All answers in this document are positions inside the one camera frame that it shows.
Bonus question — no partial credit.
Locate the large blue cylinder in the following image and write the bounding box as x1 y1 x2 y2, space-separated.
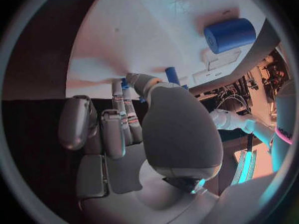
203 18 258 55

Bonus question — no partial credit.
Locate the blue peg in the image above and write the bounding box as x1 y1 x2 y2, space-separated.
164 66 181 86

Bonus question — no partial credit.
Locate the white task board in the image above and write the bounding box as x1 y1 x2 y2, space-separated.
65 0 281 99

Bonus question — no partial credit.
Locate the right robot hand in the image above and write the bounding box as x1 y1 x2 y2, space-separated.
57 72 223 224

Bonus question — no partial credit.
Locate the white cable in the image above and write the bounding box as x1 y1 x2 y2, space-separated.
218 94 252 114

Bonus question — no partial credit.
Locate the glowing light bar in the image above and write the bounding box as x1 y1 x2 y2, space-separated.
232 150 258 186

